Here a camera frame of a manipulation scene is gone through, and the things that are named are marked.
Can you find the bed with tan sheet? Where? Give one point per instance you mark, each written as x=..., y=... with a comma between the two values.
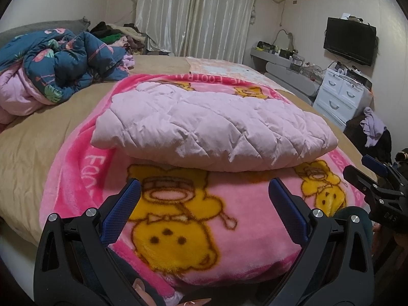
x=32, y=153

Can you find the pile of clothes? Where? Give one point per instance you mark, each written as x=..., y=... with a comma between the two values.
x=118, y=36

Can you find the pale floral mat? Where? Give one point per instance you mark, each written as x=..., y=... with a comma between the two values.
x=223, y=68

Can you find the blue floral duvet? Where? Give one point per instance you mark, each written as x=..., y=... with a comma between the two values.
x=63, y=63

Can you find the dark chair with clothes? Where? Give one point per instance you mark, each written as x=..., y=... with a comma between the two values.
x=353, y=127

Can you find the pink cartoon printed blanket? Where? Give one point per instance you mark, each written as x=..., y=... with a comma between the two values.
x=255, y=223

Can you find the white striped curtains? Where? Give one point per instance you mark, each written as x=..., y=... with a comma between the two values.
x=197, y=16

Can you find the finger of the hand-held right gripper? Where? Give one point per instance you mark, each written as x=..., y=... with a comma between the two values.
x=360, y=180
x=376, y=165

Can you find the white drawer cabinet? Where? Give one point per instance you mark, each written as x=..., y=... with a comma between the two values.
x=338, y=95

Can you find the lilac cloth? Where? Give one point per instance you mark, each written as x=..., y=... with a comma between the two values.
x=374, y=127

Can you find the black wall television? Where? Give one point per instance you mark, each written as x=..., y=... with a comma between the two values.
x=349, y=40

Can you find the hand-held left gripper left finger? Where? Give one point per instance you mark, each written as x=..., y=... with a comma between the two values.
x=122, y=212

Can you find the grey wall shelf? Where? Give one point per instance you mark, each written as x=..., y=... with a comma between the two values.
x=264, y=54

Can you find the pink quilted jacket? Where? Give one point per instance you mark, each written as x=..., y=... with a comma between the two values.
x=207, y=127

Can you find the grey headboard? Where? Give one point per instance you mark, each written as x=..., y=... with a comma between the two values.
x=38, y=27

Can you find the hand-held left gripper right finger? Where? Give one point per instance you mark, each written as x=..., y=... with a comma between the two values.
x=288, y=212

